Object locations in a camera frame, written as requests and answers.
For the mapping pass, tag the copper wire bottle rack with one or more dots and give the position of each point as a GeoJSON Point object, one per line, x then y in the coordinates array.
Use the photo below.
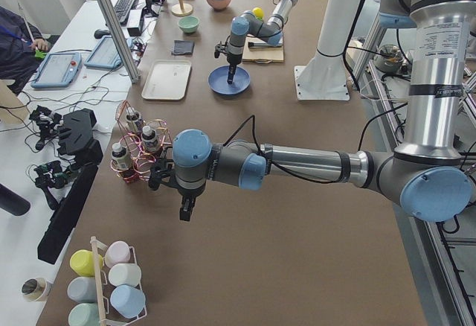
{"type": "Point", "coordinates": [141, 159]}

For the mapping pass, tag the grey cup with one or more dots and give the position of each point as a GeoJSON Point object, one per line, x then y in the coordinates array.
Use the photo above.
{"type": "Point", "coordinates": [82, 290]}

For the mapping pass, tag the blue teach pendant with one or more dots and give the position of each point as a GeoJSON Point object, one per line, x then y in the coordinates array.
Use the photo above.
{"type": "Point", "coordinates": [57, 70]}
{"type": "Point", "coordinates": [105, 56]}

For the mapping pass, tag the black long bar device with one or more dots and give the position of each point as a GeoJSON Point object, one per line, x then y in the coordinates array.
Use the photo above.
{"type": "Point", "coordinates": [65, 218]}

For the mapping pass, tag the green ceramic bowl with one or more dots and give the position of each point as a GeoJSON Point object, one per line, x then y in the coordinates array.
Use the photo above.
{"type": "Point", "coordinates": [188, 24]}

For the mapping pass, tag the aluminium frame post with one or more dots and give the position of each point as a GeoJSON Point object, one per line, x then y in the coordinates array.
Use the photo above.
{"type": "Point", "coordinates": [119, 39]}

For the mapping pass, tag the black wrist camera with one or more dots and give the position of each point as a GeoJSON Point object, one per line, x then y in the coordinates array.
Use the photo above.
{"type": "Point", "coordinates": [162, 172]}
{"type": "Point", "coordinates": [220, 48]}

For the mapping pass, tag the dark sauce bottle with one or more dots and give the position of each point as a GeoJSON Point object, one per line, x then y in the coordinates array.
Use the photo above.
{"type": "Point", "coordinates": [149, 139]}
{"type": "Point", "coordinates": [134, 120]}
{"type": "Point", "coordinates": [121, 157]}

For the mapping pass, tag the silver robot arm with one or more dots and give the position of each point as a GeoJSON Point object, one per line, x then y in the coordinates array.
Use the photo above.
{"type": "Point", "coordinates": [269, 31]}
{"type": "Point", "coordinates": [422, 174]}

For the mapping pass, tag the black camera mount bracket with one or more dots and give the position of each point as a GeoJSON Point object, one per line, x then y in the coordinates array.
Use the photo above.
{"type": "Point", "coordinates": [76, 137]}

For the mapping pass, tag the beige rectangular tray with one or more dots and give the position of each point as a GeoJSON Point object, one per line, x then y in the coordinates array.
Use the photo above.
{"type": "Point", "coordinates": [167, 80]}

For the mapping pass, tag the black computer mouse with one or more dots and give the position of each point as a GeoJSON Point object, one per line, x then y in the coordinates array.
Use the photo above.
{"type": "Point", "coordinates": [100, 33]}

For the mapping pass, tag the wooden cutting board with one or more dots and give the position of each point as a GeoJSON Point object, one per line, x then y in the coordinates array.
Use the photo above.
{"type": "Point", "coordinates": [275, 54]}

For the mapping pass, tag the dark grey folded cloth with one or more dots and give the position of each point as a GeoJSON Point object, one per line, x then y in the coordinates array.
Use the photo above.
{"type": "Point", "coordinates": [183, 47]}

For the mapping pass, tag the yellow cup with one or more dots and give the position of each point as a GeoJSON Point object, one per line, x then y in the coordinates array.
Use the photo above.
{"type": "Point", "coordinates": [82, 264]}

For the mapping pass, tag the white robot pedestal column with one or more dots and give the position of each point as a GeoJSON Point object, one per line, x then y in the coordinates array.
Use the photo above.
{"type": "Point", "coordinates": [325, 77]}

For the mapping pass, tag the yellow lemon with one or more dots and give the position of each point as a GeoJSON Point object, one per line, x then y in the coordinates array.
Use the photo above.
{"type": "Point", "coordinates": [258, 13]}

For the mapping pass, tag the blue cup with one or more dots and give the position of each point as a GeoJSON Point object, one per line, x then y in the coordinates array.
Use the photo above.
{"type": "Point", "coordinates": [128, 301]}

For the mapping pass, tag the black keyboard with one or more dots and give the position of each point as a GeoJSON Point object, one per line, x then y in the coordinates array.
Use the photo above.
{"type": "Point", "coordinates": [122, 9]}

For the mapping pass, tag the white wire cup rack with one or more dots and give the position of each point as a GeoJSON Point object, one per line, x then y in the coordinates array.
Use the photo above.
{"type": "Point", "coordinates": [107, 313]}

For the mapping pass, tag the pink cup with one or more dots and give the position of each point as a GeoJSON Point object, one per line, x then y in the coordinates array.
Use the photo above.
{"type": "Point", "coordinates": [117, 252]}

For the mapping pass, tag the wooden cup tree stand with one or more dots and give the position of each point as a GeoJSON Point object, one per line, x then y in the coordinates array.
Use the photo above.
{"type": "Point", "coordinates": [182, 9]}

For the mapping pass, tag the green cup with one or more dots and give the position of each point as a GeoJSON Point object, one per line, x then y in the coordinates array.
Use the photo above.
{"type": "Point", "coordinates": [84, 314]}

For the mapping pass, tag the person dark jacket forearm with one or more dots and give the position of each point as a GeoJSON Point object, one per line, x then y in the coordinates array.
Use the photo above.
{"type": "Point", "coordinates": [18, 62]}

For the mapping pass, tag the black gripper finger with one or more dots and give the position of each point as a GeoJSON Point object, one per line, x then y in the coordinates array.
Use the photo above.
{"type": "Point", "coordinates": [230, 77]}
{"type": "Point", "coordinates": [184, 212]}
{"type": "Point", "coordinates": [191, 206]}
{"type": "Point", "coordinates": [233, 72]}

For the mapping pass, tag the white cup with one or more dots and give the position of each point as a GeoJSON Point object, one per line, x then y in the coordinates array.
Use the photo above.
{"type": "Point", "coordinates": [125, 273]}

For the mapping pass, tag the blue plate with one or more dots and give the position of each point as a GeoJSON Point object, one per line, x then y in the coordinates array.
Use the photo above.
{"type": "Point", "coordinates": [218, 81]}

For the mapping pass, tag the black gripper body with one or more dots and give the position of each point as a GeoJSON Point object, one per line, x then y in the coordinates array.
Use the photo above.
{"type": "Point", "coordinates": [188, 195]}
{"type": "Point", "coordinates": [233, 59]}

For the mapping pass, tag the person hand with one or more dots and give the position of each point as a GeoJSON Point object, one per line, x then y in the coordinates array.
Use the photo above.
{"type": "Point", "coordinates": [40, 44]}

